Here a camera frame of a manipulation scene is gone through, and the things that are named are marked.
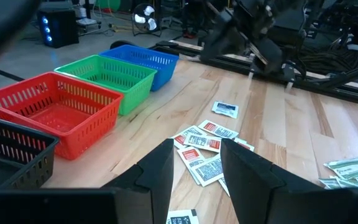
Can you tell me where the yellow floor cable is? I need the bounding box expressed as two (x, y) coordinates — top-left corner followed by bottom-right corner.
(109, 23), (142, 34)

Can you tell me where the green plastic basket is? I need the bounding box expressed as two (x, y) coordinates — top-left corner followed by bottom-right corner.
(53, 54), (158, 116)

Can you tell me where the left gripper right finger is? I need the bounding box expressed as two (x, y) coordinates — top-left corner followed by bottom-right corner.
(221, 138), (358, 224)

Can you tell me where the black-print towelette packet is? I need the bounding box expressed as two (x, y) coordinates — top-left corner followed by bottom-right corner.
(165, 208), (200, 224)

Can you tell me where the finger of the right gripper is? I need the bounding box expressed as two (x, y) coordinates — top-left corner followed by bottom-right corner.
(222, 27), (251, 62)
(199, 18), (226, 62)

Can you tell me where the black floor fan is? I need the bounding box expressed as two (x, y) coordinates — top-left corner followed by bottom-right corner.
(131, 2), (163, 37)

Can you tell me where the black plastic basket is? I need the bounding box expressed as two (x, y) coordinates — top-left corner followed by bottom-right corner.
(0, 113), (60, 191)

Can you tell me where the black frame handle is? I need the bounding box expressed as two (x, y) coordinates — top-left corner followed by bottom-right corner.
(109, 40), (138, 50)

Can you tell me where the blue plastic basket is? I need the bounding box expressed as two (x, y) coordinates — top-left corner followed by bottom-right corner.
(99, 44), (180, 92)

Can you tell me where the white floor box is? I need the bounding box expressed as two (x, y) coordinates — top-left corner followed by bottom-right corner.
(75, 6), (98, 27)

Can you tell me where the blue-print wipe packet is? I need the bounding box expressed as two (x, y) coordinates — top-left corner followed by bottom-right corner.
(211, 100), (240, 119)

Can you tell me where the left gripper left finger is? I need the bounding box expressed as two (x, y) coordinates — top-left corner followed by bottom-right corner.
(0, 138), (175, 224)

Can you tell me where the red plastic basket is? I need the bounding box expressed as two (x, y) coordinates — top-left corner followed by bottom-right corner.
(0, 71), (124, 161)

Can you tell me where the person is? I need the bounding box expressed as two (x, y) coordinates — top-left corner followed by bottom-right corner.
(181, 29), (198, 40)

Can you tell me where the blue-lit computer tower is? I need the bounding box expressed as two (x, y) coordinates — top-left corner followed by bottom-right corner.
(37, 8), (80, 49)

